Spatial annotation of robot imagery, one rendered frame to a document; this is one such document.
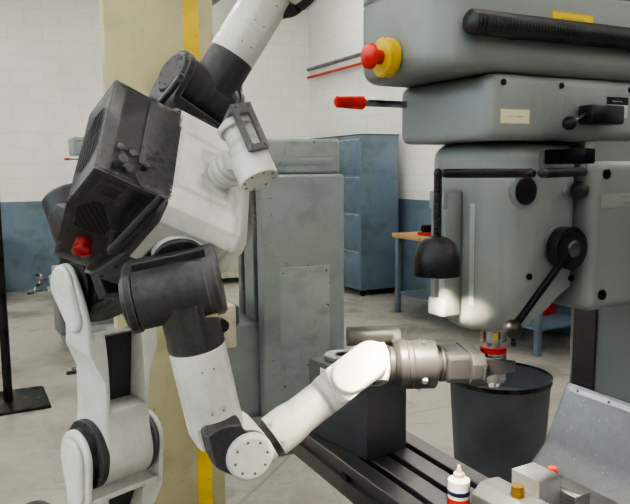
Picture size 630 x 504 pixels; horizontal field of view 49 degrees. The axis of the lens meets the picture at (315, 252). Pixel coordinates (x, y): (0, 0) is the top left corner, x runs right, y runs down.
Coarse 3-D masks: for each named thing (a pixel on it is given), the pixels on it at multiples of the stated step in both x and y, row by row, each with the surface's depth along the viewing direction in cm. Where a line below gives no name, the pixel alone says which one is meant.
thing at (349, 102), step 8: (336, 96) 116; (344, 96) 115; (352, 96) 116; (360, 96) 117; (336, 104) 115; (344, 104) 115; (352, 104) 116; (360, 104) 116; (368, 104) 118; (376, 104) 118; (384, 104) 119; (392, 104) 120; (400, 104) 121
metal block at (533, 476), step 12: (516, 468) 118; (528, 468) 117; (540, 468) 117; (516, 480) 117; (528, 480) 114; (540, 480) 113; (552, 480) 114; (528, 492) 115; (540, 492) 113; (552, 492) 114
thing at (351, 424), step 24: (312, 360) 167; (336, 360) 163; (384, 384) 154; (360, 408) 153; (384, 408) 155; (312, 432) 170; (336, 432) 161; (360, 432) 154; (384, 432) 155; (360, 456) 155
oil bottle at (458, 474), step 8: (456, 472) 125; (448, 480) 125; (456, 480) 124; (464, 480) 124; (448, 488) 125; (456, 488) 124; (464, 488) 124; (448, 496) 125; (456, 496) 124; (464, 496) 124
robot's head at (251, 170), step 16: (224, 128) 111; (240, 144) 110; (224, 160) 114; (240, 160) 109; (256, 160) 109; (272, 160) 112; (224, 176) 114; (240, 176) 110; (256, 176) 109; (272, 176) 112
